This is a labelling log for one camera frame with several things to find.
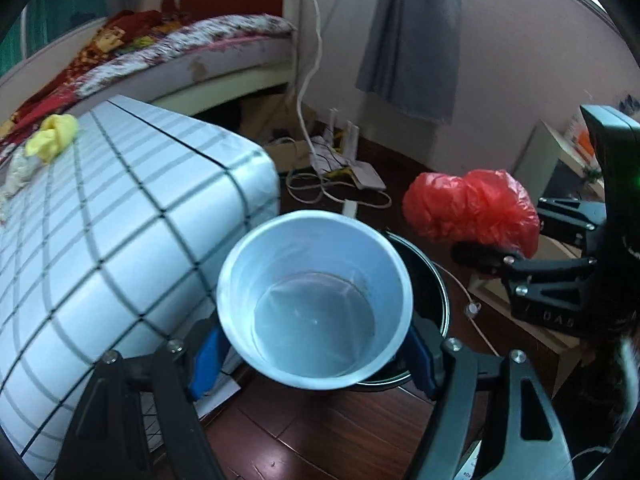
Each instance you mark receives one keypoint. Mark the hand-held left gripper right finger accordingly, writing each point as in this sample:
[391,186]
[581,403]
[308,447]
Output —
[420,360]

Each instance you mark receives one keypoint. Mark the red patterned blanket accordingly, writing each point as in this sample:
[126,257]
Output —
[100,45]

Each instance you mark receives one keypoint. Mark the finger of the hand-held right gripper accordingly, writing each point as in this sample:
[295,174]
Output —
[480,256]
[570,212]

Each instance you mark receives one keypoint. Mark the beige plastic bag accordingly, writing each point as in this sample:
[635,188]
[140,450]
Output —
[17,172]

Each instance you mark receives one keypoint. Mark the white checkered tablecloth table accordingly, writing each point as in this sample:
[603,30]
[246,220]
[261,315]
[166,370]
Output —
[125,240]

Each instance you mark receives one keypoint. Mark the white router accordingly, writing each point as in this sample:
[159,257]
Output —
[367,176]

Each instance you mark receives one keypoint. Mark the white power strip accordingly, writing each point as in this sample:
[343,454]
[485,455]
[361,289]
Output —
[350,206]

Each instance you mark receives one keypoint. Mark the black trash bin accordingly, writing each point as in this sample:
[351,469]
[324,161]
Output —
[430,285]

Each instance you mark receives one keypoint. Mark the yellow cloth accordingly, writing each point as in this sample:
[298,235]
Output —
[52,135]

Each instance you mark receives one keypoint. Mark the bed with floral sheet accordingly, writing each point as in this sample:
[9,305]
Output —
[225,55]

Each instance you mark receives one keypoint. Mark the orange packet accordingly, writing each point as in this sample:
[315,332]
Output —
[582,142]

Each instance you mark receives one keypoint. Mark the grey curtain with pattern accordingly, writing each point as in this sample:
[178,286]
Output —
[410,35]

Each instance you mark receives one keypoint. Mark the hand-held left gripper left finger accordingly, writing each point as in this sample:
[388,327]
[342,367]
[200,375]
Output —
[207,360]

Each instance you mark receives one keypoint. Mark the window with teal curtain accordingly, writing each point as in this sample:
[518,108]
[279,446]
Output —
[17,35]

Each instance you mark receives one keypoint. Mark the red plastic bag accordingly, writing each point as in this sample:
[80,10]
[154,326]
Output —
[465,210]

